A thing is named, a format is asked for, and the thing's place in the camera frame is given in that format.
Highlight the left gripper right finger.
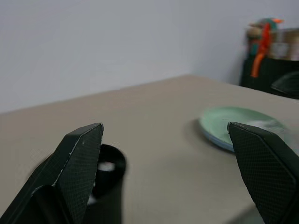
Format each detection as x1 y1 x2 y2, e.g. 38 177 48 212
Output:
227 121 299 224

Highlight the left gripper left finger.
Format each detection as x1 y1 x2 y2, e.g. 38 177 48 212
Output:
0 122 105 224

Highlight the white marker black tip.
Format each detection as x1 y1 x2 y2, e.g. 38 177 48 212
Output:
97 161 115 173

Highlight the white tissue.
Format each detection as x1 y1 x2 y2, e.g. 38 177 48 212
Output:
251 118 287 135

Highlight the green plate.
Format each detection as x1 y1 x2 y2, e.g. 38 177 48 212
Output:
200 106 292 150

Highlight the black pen holder cup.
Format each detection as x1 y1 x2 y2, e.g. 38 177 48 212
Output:
86 143 128 224

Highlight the blue plate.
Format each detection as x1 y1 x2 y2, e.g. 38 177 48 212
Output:
199 119 235 153

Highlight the black rounded object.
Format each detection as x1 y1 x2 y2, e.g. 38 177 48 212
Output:
271 71 299 95

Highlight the black storage bin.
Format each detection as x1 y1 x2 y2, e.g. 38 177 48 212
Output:
240 57 299 100

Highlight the orange hanging object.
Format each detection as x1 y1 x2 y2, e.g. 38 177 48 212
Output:
250 18 285 78

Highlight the shiny metallic container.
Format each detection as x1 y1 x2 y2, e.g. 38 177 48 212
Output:
267 28 299 62

